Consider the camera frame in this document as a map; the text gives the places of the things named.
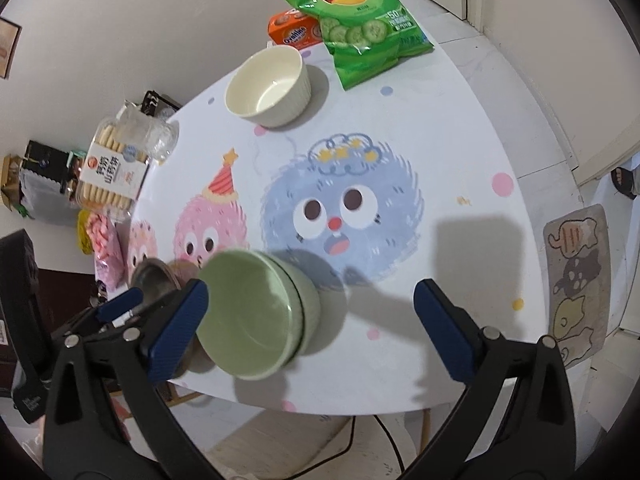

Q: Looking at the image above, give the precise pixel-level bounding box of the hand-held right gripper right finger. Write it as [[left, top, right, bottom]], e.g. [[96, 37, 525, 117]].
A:
[[404, 279, 577, 480]]

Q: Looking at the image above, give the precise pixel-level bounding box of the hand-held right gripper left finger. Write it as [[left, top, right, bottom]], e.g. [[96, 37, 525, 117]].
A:
[[44, 279, 222, 480]]

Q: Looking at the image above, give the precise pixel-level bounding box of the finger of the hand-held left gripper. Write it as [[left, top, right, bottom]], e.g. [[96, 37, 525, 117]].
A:
[[65, 287, 146, 337], [107, 287, 193, 333]]

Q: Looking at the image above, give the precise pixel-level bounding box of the light green bowl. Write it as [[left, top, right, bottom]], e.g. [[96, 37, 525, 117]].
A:
[[192, 249, 307, 380], [270, 254, 322, 357]]

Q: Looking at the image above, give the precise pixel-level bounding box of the pink candy packet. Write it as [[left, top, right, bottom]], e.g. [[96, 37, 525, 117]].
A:
[[85, 212, 126, 293]]

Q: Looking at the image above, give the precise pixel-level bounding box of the yellow snack packet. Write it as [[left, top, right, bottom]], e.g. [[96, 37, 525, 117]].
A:
[[75, 209, 97, 255]]

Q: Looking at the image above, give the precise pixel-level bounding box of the silver foil bag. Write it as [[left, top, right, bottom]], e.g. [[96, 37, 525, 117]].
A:
[[19, 170, 82, 227]]

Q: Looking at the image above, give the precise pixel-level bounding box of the black box with label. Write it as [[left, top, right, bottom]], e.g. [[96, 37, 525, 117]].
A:
[[24, 140, 73, 183]]

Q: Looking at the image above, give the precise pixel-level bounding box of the cartoon floor mat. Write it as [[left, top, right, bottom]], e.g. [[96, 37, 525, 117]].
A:
[[542, 203, 612, 368]]

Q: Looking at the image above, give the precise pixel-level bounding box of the clear biscuit tray pack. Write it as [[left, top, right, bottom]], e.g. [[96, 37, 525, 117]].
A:
[[74, 102, 181, 222]]

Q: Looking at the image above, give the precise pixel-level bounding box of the cartoon printed tablecloth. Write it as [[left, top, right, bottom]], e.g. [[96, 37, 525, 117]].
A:
[[94, 25, 577, 417]]

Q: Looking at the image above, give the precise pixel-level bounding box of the small black box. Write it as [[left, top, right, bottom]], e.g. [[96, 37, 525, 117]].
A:
[[141, 90, 182, 122]]

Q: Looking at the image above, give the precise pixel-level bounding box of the black slipper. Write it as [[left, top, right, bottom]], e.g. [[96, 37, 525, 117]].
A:
[[610, 166, 640, 202]]

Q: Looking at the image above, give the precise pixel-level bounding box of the white ceramic bowl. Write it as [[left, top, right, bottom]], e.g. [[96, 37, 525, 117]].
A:
[[224, 45, 313, 128]]

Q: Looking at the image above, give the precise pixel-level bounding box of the orange biscuit box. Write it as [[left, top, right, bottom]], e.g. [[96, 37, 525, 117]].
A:
[[267, 8, 326, 51]]

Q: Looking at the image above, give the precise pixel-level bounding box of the green chips bag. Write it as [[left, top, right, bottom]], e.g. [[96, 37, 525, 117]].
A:
[[266, 0, 435, 92]]

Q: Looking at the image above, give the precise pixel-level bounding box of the black cable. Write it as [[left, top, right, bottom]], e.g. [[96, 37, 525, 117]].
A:
[[320, 414, 407, 480]]

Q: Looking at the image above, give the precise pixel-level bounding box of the wooden picture frame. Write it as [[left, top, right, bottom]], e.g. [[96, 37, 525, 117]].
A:
[[0, 16, 24, 81]]

